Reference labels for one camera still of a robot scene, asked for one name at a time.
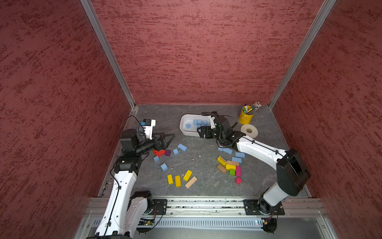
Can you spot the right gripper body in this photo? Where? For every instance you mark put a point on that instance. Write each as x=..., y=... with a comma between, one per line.
x=210, y=133

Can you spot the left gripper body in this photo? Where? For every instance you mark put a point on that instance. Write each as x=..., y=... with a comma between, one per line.
x=156, y=146

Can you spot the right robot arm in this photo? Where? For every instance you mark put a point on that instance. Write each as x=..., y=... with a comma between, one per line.
x=292, y=172

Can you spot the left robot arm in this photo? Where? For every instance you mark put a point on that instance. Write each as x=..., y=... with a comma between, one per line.
x=124, y=209

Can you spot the long red block left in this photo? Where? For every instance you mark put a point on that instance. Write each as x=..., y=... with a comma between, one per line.
x=159, y=153

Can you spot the long blue block left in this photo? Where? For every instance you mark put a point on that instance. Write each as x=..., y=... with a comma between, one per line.
x=182, y=147

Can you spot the long blue block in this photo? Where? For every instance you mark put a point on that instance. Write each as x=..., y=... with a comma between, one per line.
x=182, y=147
x=228, y=151

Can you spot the white plastic tray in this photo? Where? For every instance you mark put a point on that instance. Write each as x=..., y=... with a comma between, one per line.
x=195, y=121

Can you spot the blue block lower left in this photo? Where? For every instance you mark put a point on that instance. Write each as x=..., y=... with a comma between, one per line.
x=164, y=167

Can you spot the long blue block right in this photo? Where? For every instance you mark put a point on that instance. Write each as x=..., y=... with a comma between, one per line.
x=228, y=151

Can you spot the striped yellow block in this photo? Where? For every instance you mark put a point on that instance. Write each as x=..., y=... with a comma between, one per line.
x=222, y=161

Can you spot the tan block right cluster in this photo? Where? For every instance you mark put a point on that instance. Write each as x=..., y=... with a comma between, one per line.
x=233, y=163

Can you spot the blue block right cluster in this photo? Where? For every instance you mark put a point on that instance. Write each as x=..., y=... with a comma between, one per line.
x=240, y=155

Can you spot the yellow block right cluster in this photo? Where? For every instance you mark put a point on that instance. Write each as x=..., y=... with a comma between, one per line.
x=229, y=167

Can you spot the brown wooden block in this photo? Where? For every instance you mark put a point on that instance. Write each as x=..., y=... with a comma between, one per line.
x=222, y=168

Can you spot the yellow long block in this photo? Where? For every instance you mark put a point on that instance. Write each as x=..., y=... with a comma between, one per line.
x=187, y=175

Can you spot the yellow pen holder can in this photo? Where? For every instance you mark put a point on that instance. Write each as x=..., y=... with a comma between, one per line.
x=245, y=115

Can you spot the green cube block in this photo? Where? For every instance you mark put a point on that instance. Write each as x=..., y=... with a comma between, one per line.
x=232, y=172

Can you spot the white tape roll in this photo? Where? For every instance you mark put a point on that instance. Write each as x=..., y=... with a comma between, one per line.
x=250, y=130

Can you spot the magenta long block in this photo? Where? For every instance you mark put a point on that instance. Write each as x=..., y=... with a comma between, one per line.
x=238, y=171

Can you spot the pens in can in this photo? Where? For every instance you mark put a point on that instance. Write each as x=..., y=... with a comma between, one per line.
x=253, y=107

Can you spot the long tan wooden block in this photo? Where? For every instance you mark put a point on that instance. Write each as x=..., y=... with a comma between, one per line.
x=191, y=182

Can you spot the magenta cylinder block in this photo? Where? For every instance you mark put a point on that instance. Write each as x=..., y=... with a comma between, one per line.
x=238, y=180

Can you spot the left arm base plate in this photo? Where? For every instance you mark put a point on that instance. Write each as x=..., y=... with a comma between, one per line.
x=159, y=207

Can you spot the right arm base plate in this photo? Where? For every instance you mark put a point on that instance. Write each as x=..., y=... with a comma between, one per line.
x=250, y=207

